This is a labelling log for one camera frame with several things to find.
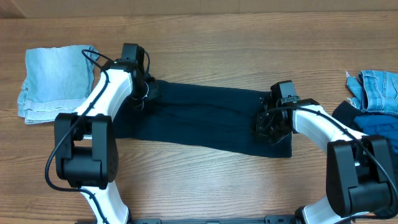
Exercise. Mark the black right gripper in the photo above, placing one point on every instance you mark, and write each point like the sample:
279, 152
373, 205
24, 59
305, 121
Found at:
268, 125

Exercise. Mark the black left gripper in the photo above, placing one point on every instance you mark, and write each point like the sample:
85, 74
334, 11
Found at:
136, 104

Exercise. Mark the black t-shirt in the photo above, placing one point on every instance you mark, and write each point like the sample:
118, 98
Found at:
215, 117

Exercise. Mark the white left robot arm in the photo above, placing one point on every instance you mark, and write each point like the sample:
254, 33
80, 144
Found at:
86, 153

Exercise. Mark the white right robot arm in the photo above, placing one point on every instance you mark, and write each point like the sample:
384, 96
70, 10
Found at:
359, 175

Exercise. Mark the black garment in pile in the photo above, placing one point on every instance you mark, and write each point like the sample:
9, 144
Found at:
346, 113

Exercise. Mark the folded light blue jeans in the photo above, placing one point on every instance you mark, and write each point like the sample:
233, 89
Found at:
58, 80

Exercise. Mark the blue denim jeans pile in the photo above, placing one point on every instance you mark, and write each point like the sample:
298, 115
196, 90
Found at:
373, 91

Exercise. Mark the dark blue garment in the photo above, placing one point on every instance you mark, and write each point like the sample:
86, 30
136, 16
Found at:
384, 125

